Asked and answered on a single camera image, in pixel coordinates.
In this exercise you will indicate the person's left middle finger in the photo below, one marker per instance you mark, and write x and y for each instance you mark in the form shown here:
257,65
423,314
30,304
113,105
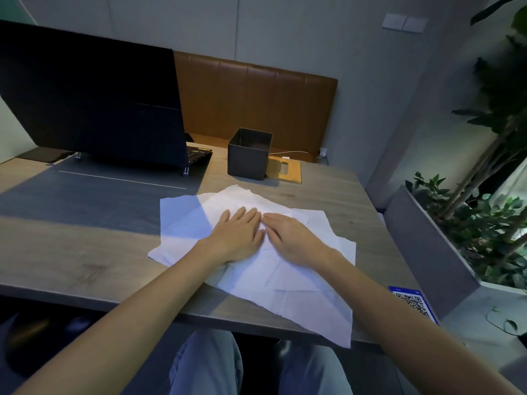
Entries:
249,217

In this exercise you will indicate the light blue trousers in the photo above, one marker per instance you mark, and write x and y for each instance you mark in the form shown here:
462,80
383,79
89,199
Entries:
206,366

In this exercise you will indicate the blue code sticker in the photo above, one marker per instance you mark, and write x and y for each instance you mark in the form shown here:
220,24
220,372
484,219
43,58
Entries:
413,303

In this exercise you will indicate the white wall switch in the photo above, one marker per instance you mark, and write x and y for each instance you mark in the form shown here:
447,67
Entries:
394,21
415,25

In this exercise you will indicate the person's left thumb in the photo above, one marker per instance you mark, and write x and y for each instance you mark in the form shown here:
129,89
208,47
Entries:
259,239

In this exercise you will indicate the black square container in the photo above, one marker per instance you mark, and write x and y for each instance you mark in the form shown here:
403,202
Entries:
249,156

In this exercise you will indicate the person's left forearm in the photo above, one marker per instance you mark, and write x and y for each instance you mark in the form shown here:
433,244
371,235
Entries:
123,320

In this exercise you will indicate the green leafy plant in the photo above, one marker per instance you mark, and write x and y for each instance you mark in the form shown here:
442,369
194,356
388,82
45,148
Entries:
490,193

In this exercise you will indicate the person's left hand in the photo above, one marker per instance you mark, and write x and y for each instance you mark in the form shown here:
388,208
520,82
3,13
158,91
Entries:
234,240

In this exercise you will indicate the grey planter box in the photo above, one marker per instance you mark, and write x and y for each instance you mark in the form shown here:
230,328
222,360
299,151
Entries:
428,250

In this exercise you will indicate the grey desk mat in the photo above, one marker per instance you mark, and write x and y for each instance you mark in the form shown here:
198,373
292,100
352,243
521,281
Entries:
103,197

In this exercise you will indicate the wooden charging pad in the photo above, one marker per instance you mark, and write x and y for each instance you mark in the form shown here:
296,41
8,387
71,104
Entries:
285,170

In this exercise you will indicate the brown leather bench backrest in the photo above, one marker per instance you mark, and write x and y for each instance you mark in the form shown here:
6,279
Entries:
259,106

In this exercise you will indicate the person's right hand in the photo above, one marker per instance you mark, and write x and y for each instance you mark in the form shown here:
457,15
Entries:
294,242

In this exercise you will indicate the white paper napkin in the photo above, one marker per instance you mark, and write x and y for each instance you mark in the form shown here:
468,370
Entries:
284,287

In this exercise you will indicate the person's left little finger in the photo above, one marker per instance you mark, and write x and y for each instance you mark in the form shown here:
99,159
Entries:
224,220

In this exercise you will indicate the person's right fingers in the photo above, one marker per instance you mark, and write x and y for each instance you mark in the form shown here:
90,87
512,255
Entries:
274,224

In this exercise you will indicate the black laptop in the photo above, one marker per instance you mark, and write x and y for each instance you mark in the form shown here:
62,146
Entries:
90,98

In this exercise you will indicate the person's right forearm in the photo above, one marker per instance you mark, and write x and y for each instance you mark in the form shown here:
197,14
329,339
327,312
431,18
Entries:
407,333

